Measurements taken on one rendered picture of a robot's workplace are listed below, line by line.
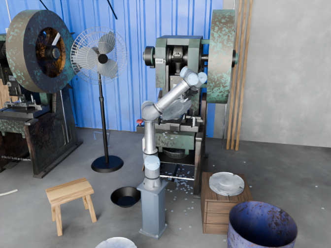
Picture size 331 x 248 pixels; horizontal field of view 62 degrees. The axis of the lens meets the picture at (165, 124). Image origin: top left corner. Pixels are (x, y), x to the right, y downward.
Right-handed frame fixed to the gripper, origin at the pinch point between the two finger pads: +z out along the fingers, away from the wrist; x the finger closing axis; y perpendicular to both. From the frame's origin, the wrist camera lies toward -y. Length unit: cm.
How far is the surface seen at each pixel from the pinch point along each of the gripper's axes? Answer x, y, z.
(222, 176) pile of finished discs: 70, -18, 22
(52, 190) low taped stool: 17, 102, 83
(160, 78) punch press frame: -33.0, -5.2, 17.8
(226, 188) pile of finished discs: 79, -8, 13
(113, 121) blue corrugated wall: -75, -35, 199
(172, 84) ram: -25.3, -15.0, 18.9
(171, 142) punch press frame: 20, -5, 48
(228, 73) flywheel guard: 2.3, -22.3, -36.5
